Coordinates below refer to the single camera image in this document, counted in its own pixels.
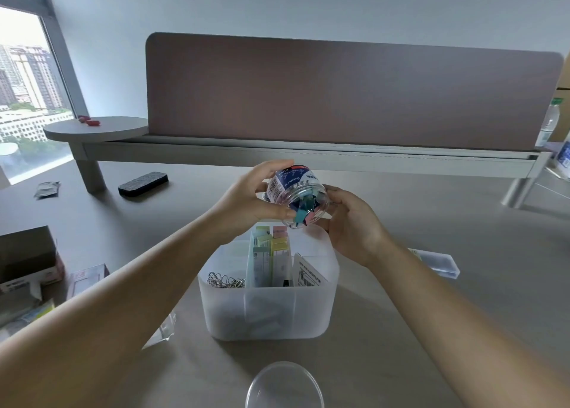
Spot clear round jar lid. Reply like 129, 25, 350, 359
245, 361, 325, 408

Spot brown desk divider panel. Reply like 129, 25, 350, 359
145, 32, 564, 151

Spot clear water bottle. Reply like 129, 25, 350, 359
534, 98, 563, 148

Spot clear plastic bag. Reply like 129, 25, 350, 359
142, 312, 177, 351

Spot pastel sticky note packs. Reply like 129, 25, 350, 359
251, 224, 293, 288

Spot bunch of metal paper clips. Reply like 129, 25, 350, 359
206, 271, 247, 289

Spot black whiteboard eraser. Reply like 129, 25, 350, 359
118, 171, 170, 197

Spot open cardboard box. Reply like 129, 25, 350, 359
0, 225, 67, 293

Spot blue and white package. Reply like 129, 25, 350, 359
553, 140, 570, 171

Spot person's left hand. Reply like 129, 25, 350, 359
210, 160, 297, 244

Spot dark foil packet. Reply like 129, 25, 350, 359
33, 181, 61, 200

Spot clear plastic case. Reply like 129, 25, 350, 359
407, 248, 460, 280

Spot person's right hand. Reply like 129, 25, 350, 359
318, 187, 393, 269

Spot grey desk riser shelf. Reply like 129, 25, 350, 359
43, 116, 553, 209

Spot translucent plastic organizer box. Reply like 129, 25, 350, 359
198, 224, 342, 342

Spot pink framed plastic packet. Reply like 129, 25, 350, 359
66, 263, 111, 304

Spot clear jar of binder clips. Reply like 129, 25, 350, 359
260, 165, 329, 228

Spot grey window frame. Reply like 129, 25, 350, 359
0, 0, 90, 121

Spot yellow stationery packet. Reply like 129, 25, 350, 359
0, 298, 57, 333

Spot person's right forearm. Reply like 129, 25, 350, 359
365, 242, 570, 408

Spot white label card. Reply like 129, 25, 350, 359
292, 252, 330, 289

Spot person's left forearm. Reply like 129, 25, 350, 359
0, 209, 243, 408

